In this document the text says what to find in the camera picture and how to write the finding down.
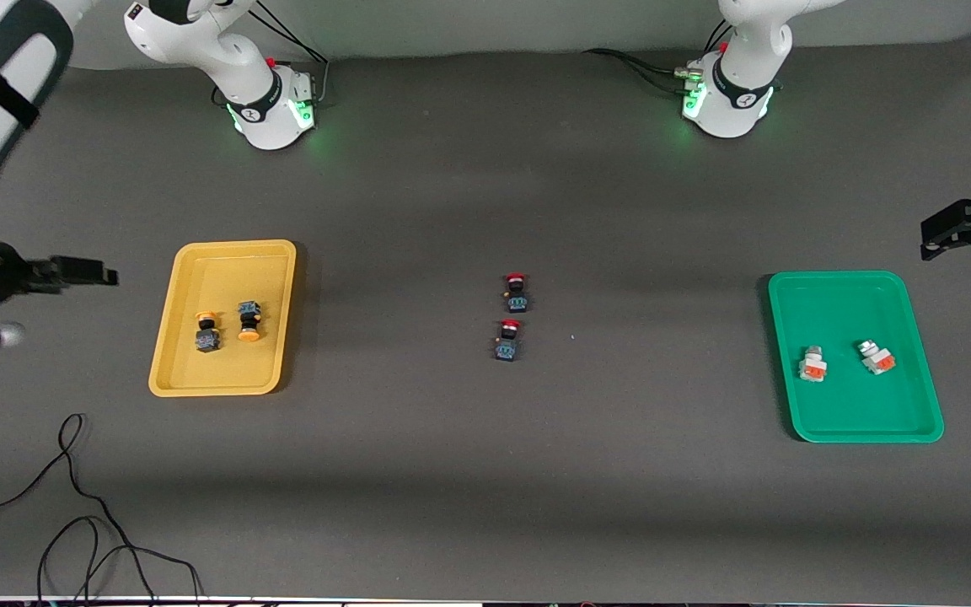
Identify dark grey table mat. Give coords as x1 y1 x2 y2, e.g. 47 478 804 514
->
0 32 971 604

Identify green plastic tray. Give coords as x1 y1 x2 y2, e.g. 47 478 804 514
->
768 271 946 444

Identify black left arm base cables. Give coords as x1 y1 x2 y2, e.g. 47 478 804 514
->
583 17 735 95

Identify yellow push button switch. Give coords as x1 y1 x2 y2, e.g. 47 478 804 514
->
236 300 264 343
195 310 223 354

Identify red push button switch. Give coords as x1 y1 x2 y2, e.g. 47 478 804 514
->
502 272 531 314
494 319 523 363

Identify black arm base cables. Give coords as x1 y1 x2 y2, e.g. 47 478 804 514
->
254 0 331 106
583 17 735 95

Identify thin black loose cable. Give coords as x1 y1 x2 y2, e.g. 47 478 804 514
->
0 412 204 604

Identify black right arm base cables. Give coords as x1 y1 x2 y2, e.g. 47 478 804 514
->
254 0 331 106

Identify yellow plastic tray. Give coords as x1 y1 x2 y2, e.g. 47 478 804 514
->
148 239 298 398

